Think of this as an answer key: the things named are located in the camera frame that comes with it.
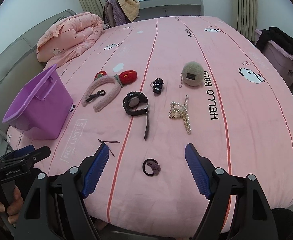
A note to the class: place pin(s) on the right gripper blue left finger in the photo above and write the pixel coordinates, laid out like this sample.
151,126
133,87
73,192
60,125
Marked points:
92,168

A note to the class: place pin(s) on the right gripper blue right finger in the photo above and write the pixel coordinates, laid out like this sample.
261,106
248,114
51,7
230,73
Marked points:
194,162

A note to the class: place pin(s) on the thin brown hair clip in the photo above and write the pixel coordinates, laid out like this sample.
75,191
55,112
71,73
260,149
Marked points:
109,142

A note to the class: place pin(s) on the pearl gold hair claw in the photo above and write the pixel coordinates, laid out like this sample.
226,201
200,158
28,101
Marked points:
180,111

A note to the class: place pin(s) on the black wrist watch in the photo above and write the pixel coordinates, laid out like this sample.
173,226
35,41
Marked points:
137,104

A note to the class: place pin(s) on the person's left hand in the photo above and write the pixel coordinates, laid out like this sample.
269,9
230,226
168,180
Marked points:
13,210

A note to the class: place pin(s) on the purple plastic storage bin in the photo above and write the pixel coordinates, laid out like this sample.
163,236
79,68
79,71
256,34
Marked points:
41,107

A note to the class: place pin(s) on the pink printed bed sheet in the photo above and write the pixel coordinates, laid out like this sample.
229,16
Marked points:
148,89

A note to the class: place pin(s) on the pink fuzzy flower headband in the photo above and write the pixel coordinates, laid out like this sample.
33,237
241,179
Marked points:
105,88

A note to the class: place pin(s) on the grey padded headboard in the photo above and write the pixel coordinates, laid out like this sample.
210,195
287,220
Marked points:
26,44

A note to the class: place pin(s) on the folded pink quilt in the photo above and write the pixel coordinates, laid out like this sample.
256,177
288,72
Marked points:
69,38

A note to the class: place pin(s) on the lilac storage box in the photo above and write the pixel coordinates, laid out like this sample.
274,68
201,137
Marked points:
279,58

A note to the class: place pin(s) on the black clothes on box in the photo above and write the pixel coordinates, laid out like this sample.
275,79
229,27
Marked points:
276,35

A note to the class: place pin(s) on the chair with draped clothes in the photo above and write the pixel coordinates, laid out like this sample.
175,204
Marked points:
120,12

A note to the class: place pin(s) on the beige curtain right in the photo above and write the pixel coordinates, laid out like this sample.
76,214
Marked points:
244,17

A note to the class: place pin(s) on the beige fuzzy pouch keychain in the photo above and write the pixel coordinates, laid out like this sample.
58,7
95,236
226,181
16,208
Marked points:
192,74

